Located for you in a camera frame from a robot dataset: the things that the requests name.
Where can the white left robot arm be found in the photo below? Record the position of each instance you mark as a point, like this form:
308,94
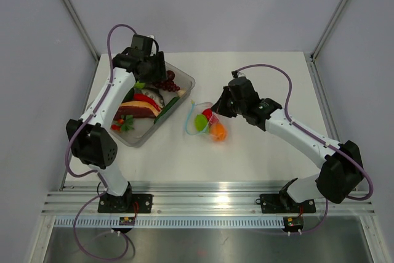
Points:
89,138

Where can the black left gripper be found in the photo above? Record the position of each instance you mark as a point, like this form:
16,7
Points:
160,74

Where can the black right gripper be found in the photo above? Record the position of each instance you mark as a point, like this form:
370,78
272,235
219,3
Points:
220,107

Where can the right aluminium frame post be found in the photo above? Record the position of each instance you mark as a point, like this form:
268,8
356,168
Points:
329,28

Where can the aluminium frame post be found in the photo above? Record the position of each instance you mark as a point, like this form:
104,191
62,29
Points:
329,28
72,12

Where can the green avocado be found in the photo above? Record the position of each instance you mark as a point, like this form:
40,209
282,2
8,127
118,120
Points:
129,96

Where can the red apple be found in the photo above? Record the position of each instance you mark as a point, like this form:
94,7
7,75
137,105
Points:
210,116

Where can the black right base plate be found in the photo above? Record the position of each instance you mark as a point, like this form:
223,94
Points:
274,203

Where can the aluminium mounting rail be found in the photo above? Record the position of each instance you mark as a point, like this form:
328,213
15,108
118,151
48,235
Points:
189,199

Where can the green lime fruit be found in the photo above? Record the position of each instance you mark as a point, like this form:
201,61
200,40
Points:
200,122

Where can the white slotted cable duct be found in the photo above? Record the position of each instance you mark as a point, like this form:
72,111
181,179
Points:
172,222

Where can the clear plastic food bin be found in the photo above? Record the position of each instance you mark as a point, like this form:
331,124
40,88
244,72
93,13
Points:
145,127

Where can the silver fish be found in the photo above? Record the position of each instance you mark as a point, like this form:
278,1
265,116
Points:
155,95

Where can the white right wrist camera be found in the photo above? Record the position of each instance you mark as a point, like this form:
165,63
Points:
237,74

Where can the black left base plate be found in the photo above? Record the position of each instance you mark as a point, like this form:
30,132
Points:
139,203

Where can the red chili pepper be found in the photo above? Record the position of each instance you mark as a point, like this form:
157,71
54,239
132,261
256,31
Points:
144,98

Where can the green cucumber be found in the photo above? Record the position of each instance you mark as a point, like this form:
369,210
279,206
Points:
166,108

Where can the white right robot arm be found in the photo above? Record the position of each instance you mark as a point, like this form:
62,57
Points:
339,172

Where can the orange fruit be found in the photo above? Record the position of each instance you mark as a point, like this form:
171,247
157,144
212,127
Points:
218,132

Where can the left aluminium frame post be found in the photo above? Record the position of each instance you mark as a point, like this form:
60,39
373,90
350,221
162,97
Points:
72,12

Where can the raw steak slice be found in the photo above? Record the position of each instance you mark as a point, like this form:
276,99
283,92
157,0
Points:
137,109

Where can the clear zip top bag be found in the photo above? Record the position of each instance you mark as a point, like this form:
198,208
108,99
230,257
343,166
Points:
189,127

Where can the purple grape bunch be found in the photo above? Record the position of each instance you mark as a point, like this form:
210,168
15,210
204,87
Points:
169,84

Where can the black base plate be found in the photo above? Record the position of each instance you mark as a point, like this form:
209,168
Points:
274,203
139,203

